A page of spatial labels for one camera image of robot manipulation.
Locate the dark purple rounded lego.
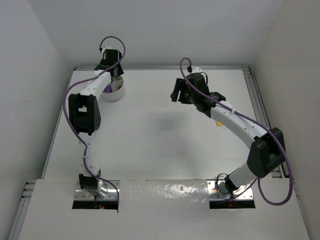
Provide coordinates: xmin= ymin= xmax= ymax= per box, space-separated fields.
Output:
xmin=103 ymin=85 xmax=113 ymax=93

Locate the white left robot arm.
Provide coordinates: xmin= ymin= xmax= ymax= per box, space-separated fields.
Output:
xmin=63 ymin=45 xmax=124 ymax=192

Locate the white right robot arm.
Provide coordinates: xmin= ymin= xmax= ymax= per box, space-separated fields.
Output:
xmin=170 ymin=72 xmax=285 ymax=195

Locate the white round divided container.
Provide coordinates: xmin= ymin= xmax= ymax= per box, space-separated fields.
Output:
xmin=101 ymin=76 xmax=126 ymax=102

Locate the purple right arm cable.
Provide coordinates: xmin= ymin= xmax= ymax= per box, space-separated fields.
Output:
xmin=180 ymin=57 xmax=294 ymax=206

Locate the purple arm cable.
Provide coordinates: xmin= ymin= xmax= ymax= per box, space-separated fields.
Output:
xmin=180 ymin=57 xmax=294 ymax=206
xmin=61 ymin=36 xmax=126 ymax=201

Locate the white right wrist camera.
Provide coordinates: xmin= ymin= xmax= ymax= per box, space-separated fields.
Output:
xmin=187 ymin=66 xmax=203 ymax=74

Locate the aluminium frame rail back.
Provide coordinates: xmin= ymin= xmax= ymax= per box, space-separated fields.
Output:
xmin=73 ymin=65 xmax=250 ymax=71

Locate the aluminium frame rail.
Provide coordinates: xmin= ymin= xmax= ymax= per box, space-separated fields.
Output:
xmin=242 ymin=67 xmax=289 ymax=179
xmin=73 ymin=65 xmax=250 ymax=71

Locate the aluminium frame rail right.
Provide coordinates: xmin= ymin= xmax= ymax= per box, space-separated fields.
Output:
xmin=242 ymin=67 xmax=289 ymax=179

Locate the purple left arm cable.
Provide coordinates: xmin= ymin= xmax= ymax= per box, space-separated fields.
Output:
xmin=61 ymin=36 xmax=126 ymax=201

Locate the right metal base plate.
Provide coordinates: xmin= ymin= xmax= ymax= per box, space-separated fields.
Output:
xmin=207 ymin=179 xmax=255 ymax=201

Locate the metal base plate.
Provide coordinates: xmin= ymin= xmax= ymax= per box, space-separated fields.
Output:
xmin=73 ymin=180 xmax=118 ymax=202
xmin=207 ymin=179 xmax=255 ymax=201

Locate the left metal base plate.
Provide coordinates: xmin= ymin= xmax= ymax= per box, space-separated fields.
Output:
xmin=73 ymin=180 xmax=118 ymax=202

